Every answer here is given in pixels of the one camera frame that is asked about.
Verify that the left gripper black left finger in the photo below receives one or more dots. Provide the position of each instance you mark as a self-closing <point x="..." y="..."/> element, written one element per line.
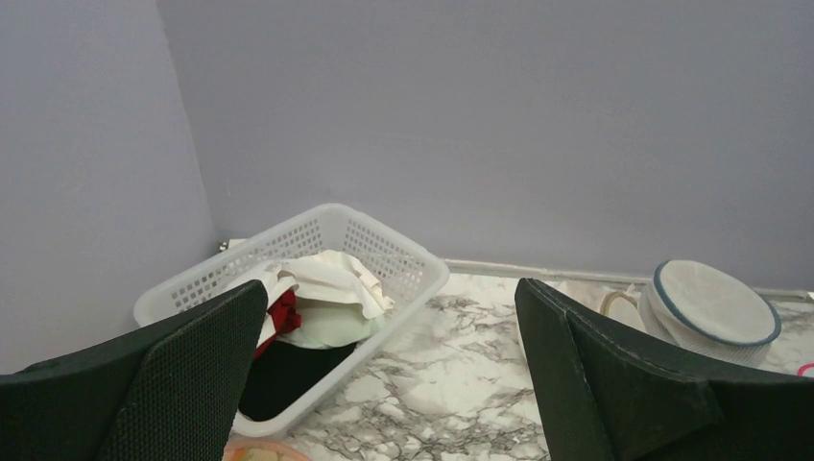
<point x="167" y="391"/>

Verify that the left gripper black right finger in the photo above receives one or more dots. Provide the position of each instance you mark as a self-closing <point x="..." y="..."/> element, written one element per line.
<point x="609" y="392"/>

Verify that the beige-rimmed mesh laundry bag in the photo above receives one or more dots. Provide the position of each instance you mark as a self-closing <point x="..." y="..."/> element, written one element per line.
<point x="621" y="306"/>

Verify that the blue-rimmed mesh laundry bag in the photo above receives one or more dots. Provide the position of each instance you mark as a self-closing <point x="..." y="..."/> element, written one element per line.
<point x="701" y="309"/>

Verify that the white plastic laundry basket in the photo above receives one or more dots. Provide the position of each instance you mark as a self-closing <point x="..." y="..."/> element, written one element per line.
<point x="410" y="275"/>

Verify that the floral oven mitt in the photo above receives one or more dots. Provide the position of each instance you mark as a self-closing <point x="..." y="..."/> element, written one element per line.
<point x="261" y="450"/>

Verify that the red garment in basket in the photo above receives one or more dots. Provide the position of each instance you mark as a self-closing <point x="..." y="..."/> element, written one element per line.
<point x="281" y="318"/>

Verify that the white cloth in basket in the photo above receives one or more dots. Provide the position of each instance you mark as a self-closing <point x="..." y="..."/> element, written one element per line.
<point x="339" y="300"/>

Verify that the pink-framed whiteboard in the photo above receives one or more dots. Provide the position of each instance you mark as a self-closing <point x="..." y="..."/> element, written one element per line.
<point x="806" y="370"/>

